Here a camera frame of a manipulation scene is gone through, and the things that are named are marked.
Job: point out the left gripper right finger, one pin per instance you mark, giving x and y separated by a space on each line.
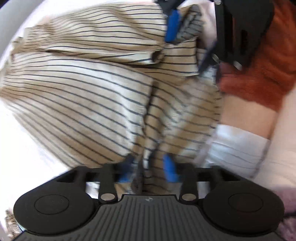
227 201

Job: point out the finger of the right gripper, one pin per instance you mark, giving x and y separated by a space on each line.
209 59
173 18

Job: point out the pink dotted bed sheet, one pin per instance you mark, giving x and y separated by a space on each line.
24 163

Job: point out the orange fleece sleeve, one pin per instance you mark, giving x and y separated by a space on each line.
271 73

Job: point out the white striped garment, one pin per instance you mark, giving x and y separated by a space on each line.
239 151

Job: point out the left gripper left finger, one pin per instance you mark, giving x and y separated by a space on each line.
70 200

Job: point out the beige striped shirt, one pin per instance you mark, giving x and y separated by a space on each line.
100 83

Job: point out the person's left hand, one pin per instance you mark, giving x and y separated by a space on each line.
227 69

